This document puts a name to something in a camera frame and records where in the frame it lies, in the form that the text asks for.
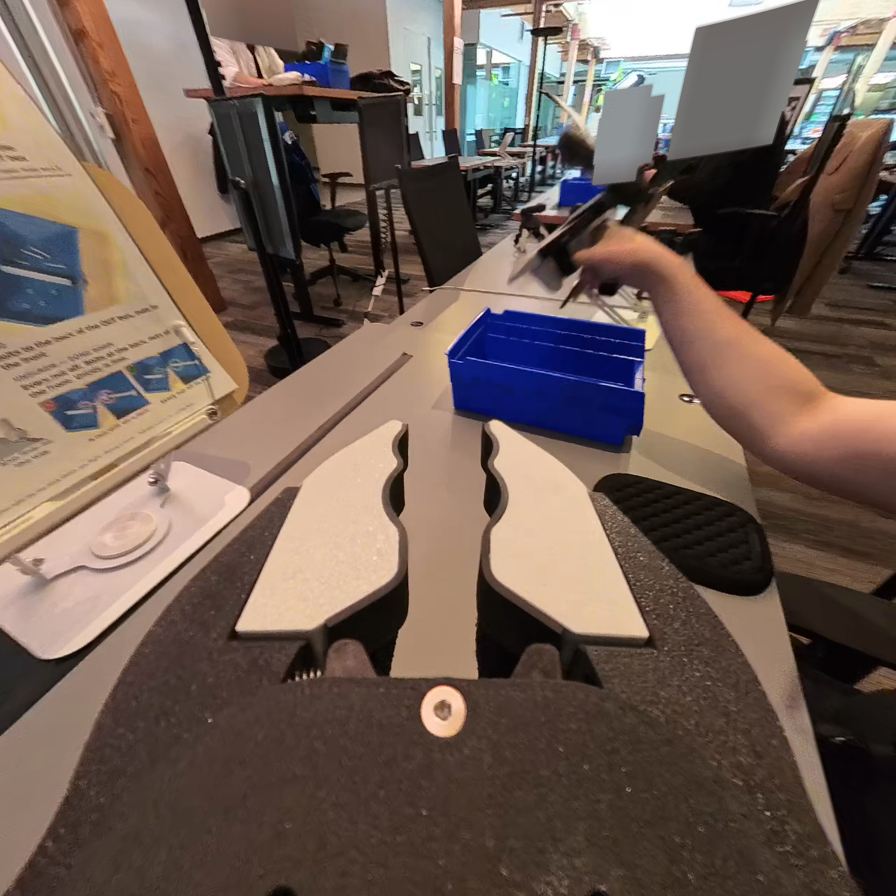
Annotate black swivel chair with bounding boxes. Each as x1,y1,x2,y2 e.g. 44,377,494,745
682,150,813,319

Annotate black bag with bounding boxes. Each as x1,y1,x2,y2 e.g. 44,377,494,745
350,70,413,96

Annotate grey desk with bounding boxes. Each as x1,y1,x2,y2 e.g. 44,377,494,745
0,234,848,896

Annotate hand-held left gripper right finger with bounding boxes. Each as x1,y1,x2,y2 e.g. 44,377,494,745
479,419,652,677

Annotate row of office desks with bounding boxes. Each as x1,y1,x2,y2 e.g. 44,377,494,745
409,129,568,211

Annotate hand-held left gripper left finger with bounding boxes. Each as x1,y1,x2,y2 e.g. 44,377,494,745
233,419,410,677

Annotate black floor lamp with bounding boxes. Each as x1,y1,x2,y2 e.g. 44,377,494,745
525,24,564,204

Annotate blue storage crate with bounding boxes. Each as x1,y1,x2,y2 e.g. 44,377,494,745
283,59,351,91

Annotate person's black trousers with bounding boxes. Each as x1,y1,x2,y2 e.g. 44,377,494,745
798,658,896,896

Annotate person's right hand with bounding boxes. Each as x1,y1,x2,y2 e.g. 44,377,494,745
577,227,694,298

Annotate blue plastic bin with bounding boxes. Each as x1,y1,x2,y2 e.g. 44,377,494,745
446,308,647,448

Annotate black monitor on floor stand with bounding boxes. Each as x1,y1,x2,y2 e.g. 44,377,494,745
208,94,330,379

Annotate black office chair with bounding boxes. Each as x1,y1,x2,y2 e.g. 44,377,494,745
301,170,372,309

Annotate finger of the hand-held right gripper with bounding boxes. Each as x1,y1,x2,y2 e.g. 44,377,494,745
508,202,618,282

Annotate printed instruction sheet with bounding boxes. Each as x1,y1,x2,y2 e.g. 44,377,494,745
0,63,239,533

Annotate wooden top standing desk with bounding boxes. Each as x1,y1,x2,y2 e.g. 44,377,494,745
184,84,414,316

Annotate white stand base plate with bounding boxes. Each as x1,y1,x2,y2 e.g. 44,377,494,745
0,409,252,660

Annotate black mesh wrist pad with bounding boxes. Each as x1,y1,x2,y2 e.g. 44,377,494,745
594,472,774,597

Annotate person's right forearm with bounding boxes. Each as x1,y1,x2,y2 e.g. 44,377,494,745
647,262,896,512

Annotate black mesh-back chair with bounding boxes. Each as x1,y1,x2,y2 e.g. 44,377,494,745
398,155,484,289

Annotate blue jacket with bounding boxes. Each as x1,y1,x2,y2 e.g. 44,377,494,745
276,119,323,225

